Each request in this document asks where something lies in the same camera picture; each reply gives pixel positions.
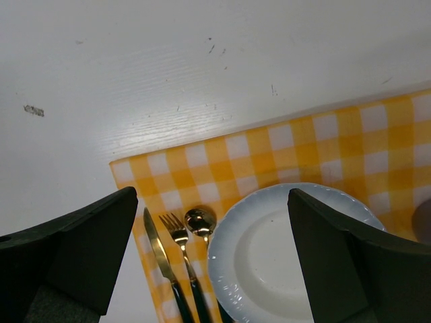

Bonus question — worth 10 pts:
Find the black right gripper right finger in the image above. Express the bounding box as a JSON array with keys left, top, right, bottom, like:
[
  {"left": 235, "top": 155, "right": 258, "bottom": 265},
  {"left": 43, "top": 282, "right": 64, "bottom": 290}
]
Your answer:
[{"left": 287, "top": 188, "right": 430, "bottom": 322}]

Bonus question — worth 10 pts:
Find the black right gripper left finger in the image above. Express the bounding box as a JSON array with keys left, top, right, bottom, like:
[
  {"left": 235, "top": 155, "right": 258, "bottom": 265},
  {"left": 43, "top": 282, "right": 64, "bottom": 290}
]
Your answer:
[{"left": 1, "top": 186, "right": 138, "bottom": 322}]

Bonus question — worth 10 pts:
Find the purple mug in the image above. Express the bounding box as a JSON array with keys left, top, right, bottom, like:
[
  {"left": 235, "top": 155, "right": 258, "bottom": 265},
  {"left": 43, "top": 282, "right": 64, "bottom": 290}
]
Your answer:
[{"left": 411, "top": 199, "right": 431, "bottom": 245}]

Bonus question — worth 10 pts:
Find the white blue-rimmed plate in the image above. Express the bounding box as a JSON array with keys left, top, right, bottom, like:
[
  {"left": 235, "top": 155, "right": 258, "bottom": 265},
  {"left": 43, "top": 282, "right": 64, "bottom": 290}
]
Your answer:
[{"left": 208, "top": 182, "right": 385, "bottom": 322}]

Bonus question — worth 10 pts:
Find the yellow checkered cloth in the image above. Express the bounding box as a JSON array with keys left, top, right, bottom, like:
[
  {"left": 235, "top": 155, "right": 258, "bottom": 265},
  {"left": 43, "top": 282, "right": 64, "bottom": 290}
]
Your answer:
[{"left": 110, "top": 91, "right": 430, "bottom": 322}]

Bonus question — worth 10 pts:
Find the gold fork black handle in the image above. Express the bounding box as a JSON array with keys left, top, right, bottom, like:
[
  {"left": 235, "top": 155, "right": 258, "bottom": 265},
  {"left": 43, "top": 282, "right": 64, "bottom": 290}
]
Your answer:
[{"left": 159, "top": 213, "right": 212, "bottom": 323}]

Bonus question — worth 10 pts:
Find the gold knife black handle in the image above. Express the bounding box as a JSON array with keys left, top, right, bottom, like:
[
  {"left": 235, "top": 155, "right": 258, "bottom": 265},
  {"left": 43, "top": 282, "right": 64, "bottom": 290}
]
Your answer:
[{"left": 143, "top": 207, "right": 194, "bottom": 322}]

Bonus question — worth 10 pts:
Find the gold spoon black handle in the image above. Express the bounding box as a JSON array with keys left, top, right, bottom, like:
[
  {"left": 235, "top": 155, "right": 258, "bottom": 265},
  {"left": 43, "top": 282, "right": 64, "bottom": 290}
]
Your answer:
[{"left": 184, "top": 205, "right": 233, "bottom": 323}]

